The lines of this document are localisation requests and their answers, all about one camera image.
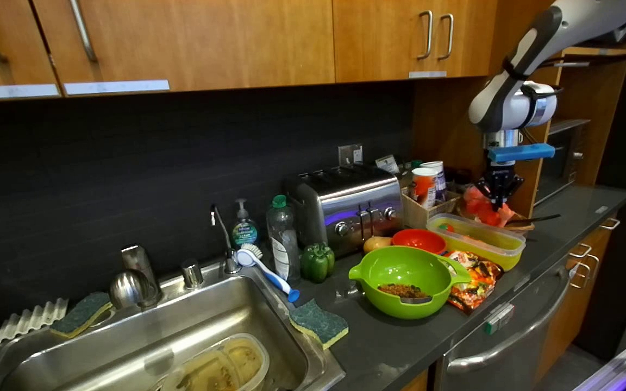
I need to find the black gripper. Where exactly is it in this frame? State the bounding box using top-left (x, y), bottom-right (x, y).
top-left (482, 160), bottom-right (528, 216)

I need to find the orange toy carrot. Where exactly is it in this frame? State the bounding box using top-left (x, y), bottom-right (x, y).
top-left (441, 223), bottom-right (494, 248)

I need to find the red bowl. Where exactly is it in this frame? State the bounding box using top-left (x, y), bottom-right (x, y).
top-left (389, 228), bottom-right (450, 256)

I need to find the light green bowl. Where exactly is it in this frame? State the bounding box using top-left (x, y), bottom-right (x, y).
top-left (345, 244), bottom-right (475, 321)

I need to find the tan toy potato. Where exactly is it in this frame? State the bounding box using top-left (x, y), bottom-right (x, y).
top-left (362, 232), bottom-right (396, 255)

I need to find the green toy bell pepper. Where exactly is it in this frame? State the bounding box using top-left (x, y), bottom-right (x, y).
top-left (299, 242), bottom-right (340, 284)

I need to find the wicker basket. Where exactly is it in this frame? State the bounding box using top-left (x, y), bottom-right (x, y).
top-left (454, 202), bottom-right (540, 236)

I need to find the black spoon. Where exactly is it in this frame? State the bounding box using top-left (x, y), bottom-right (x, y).
top-left (509, 210), bottom-right (563, 228)

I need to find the clear container yellow rim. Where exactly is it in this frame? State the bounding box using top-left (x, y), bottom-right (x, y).
top-left (426, 210), bottom-right (530, 274)

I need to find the steel microwave oven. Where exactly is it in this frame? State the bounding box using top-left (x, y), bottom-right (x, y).
top-left (534, 117), bottom-right (592, 207)

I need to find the white cup with red lid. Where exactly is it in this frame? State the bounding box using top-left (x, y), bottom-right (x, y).
top-left (412, 166), bottom-right (439, 210)

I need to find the colourful snack packet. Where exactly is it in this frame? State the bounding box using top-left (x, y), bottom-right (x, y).
top-left (446, 249), bottom-right (506, 315)

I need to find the wooden crate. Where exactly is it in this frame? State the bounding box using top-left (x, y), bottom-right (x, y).
top-left (398, 185), bottom-right (468, 232)

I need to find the white power plug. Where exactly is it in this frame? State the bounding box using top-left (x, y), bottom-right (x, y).
top-left (373, 154), bottom-right (402, 179)

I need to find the wooden drawer cabinet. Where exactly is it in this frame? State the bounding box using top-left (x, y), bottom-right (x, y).
top-left (532, 216), bottom-right (625, 382)

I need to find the stainless steel dishwasher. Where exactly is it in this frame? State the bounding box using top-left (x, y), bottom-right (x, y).
top-left (433, 261), bottom-right (579, 391)

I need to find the silver toaster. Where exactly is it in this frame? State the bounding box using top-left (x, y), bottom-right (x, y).
top-left (287, 164), bottom-right (407, 261)

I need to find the wooden cabinet door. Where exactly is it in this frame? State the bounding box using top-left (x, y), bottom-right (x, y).
top-left (28, 0), bottom-right (340, 95)
top-left (331, 0), bottom-right (441, 85)
top-left (0, 0), bottom-right (63, 104)
top-left (434, 0), bottom-right (501, 81)

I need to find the grey robot stand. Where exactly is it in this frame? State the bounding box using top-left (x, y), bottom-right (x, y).
top-left (572, 319), bottom-right (626, 391)

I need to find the wooden base cabinet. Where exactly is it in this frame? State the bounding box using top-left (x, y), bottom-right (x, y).
top-left (398, 367), bottom-right (433, 391)

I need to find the green yellow sponge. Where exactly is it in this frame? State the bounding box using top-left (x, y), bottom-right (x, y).
top-left (287, 298), bottom-right (352, 353)
top-left (46, 288), bottom-right (117, 341)

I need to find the clear bottle green cap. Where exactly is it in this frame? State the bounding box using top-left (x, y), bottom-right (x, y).
top-left (265, 192), bottom-right (303, 284)

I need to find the soap dispenser bottle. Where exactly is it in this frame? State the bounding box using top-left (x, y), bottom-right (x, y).
top-left (228, 196), bottom-right (262, 249)

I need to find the white blue dish brush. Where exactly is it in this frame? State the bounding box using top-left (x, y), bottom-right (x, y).
top-left (230, 244), bottom-right (305, 306)

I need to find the thin chrome tap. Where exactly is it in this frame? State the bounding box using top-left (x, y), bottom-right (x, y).
top-left (209, 204), bottom-right (239, 275)

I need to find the chrome sink lever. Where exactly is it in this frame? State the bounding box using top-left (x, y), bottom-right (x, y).
top-left (179, 261), bottom-right (206, 288)

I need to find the clear plastic tub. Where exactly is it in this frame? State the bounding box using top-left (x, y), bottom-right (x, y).
top-left (154, 331), bottom-right (272, 391)

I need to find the chrome faucet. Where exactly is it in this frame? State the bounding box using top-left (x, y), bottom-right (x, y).
top-left (106, 242), bottom-right (166, 312)

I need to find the long white label strip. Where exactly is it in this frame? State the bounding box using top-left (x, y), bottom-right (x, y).
top-left (63, 79), bottom-right (175, 98)
top-left (0, 81), bottom-right (63, 102)

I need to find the stainless steel sink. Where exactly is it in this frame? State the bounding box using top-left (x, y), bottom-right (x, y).
top-left (0, 266), bottom-right (348, 391)

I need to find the white ribbed dish rack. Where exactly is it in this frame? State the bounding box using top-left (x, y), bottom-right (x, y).
top-left (0, 295), bottom-right (71, 348)

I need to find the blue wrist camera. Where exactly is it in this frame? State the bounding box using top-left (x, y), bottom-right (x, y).
top-left (484, 142), bottom-right (560, 168)

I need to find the wall power outlet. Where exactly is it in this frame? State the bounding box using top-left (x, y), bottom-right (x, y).
top-left (338, 142), bottom-right (368, 168)

